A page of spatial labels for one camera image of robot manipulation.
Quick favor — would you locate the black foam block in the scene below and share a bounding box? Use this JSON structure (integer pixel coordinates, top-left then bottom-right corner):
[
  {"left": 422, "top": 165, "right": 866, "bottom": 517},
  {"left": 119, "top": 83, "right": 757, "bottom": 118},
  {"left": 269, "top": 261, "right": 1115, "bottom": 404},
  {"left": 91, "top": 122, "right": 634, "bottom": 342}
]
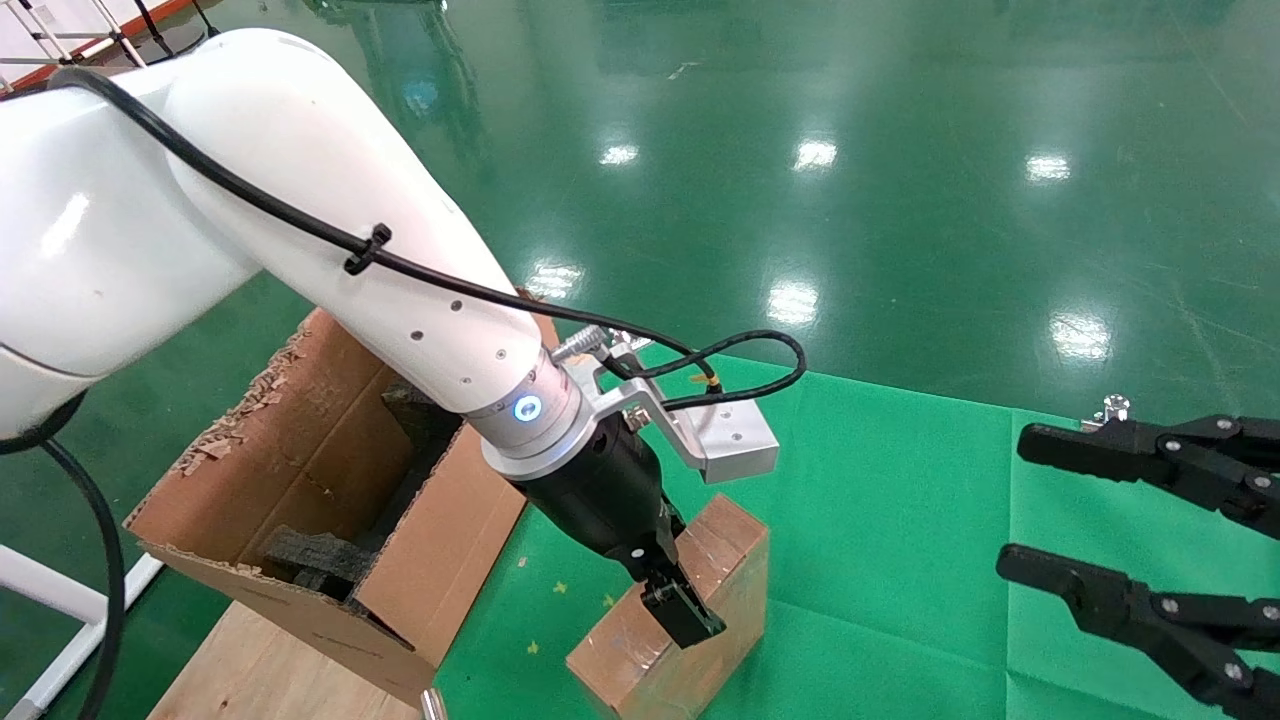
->
[
  {"left": 262, "top": 525, "right": 386, "bottom": 601},
  {"left": 382, "top": 380, "right": 466, "bottom": 471}
]

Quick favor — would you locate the large open cardboard carton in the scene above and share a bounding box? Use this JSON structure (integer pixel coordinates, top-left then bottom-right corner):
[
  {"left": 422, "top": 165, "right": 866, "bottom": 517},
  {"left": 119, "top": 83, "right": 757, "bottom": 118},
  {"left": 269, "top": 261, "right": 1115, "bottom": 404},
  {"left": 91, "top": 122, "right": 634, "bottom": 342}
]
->
[{"left": 125, "top": 290, "right": 561, "bottom": 709}]

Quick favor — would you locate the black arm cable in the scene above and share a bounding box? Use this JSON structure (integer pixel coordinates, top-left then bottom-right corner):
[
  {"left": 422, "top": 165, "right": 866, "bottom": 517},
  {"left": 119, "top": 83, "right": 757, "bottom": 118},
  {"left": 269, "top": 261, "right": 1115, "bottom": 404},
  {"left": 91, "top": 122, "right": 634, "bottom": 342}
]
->
[{"left": 0, "top": 65, "right": 808, "bottom": 720}]

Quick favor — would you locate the white table frame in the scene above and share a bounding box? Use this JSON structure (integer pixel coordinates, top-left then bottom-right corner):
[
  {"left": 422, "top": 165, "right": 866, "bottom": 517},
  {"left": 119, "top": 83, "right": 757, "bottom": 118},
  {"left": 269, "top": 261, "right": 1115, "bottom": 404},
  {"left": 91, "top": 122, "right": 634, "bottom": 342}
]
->
[{"left": 0, "top": 545, "right": 166, "bottom": 720}]

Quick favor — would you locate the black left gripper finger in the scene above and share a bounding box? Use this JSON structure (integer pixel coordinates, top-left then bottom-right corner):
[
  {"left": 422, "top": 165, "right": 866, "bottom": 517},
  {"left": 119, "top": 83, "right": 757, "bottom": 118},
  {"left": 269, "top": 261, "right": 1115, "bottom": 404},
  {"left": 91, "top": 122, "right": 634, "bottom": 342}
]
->
[{"left": 640, "top": 562, "right": 726, "bottom": 649}]

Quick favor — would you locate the green table cloth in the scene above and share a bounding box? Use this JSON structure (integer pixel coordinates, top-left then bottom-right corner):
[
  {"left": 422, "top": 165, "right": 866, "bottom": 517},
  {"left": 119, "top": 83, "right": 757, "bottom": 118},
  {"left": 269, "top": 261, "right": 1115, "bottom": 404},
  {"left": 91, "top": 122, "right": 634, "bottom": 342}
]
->
[{"left": 435, "top": 345, "right": 1280, "bottom": 720}]

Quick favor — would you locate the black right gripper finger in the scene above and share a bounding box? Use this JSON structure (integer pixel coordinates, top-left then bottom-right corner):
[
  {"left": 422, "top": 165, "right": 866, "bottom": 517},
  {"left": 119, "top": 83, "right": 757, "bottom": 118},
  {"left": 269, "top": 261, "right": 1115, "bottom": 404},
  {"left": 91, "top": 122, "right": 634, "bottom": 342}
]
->
[
  {"left": 997, "top": 543, "right": 1280, "bottom": 720},
  {"left": 1017, "top": 415, "right": 1280, "bottom": 541}
]

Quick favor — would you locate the small taped cardboard box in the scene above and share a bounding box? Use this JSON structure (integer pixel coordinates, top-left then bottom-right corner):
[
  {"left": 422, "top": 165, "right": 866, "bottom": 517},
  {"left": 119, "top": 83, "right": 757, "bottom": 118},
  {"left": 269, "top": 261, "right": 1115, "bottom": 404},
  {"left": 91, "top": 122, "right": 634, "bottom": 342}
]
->
[{"left": 566, "top": 492, "right": 771, "bottom": 720}]

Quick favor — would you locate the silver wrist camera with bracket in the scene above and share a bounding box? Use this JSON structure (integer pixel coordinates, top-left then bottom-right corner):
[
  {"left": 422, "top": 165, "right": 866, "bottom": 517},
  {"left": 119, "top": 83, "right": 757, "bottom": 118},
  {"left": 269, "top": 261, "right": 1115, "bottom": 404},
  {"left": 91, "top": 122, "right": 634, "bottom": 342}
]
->
[{"left": 590, "top": 340, "right": 781, "bottom": 486}]

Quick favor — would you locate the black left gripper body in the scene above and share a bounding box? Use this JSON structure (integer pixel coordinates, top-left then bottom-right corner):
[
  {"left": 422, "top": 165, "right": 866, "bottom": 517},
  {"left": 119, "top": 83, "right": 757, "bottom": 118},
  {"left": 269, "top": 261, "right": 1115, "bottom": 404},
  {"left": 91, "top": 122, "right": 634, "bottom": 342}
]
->
[{"left": 505, "top": 415, "right": 691, "bottom": 601}]

